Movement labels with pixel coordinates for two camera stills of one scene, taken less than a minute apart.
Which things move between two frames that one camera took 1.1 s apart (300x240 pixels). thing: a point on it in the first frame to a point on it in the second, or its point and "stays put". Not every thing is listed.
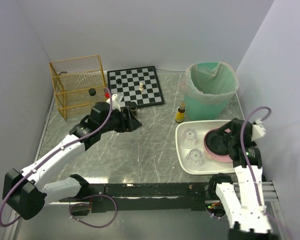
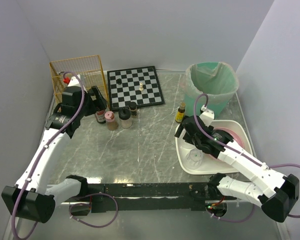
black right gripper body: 228,140 to 186,127
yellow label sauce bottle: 179,116 stays put
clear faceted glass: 194,159 stays put
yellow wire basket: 78,84 stays put
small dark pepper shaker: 133,108 stays put
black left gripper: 126,119 to 92,101
